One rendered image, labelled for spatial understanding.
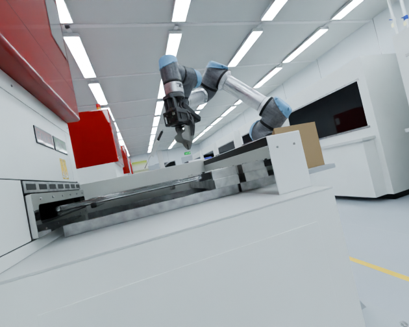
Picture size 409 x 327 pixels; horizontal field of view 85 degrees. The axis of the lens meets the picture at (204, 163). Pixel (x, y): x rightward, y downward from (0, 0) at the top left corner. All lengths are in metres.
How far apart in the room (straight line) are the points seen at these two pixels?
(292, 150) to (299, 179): 0.07
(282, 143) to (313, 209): 0.16
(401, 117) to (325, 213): 3.74
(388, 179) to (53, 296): 3.79
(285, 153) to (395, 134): 3.54
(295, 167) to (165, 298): 0.39
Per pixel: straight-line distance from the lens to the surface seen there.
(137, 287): 0.42
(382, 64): 4.24
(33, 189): 0.64
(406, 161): 4.15
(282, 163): 0.55
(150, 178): 1.00
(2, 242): 0.52
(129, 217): 0.67
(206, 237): 0.42
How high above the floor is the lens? 0.91
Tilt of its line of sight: 2 degrees up
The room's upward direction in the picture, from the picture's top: 12 degrees counter-clockwise
